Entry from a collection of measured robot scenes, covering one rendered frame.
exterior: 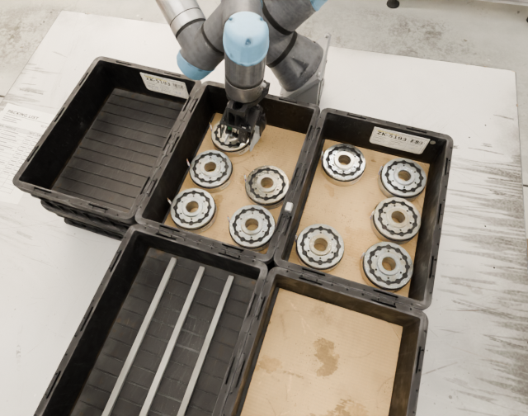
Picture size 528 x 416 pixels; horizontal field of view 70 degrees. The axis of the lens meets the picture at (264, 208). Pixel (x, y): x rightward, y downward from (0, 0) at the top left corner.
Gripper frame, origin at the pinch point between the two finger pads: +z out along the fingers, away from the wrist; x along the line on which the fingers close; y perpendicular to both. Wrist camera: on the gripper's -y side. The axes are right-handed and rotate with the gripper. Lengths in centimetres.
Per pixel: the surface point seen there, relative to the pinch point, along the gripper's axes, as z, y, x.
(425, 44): 79, -147, 64
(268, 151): 1.4, 1.0, 6.8
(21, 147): 23, 13, -66
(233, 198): 1.8, 16.0, 2.9
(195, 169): 0.3, 12.6, -7.9
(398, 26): 81, -159, 47
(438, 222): -12.1, 12.9, 45.5
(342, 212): -1.3, 12.1, 28.2
